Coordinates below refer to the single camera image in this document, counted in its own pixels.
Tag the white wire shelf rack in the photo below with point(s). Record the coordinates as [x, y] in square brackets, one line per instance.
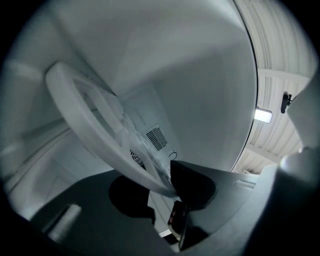
[75, 112]

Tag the black ceiling camera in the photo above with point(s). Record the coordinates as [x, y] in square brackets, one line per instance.
[285, 103]

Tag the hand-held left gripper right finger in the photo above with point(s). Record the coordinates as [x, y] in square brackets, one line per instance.
[237, 207]

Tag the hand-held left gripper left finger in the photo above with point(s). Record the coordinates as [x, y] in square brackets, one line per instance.
[100, 220]

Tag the ceiling light panel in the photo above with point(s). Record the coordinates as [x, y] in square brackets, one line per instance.
[262, 115]

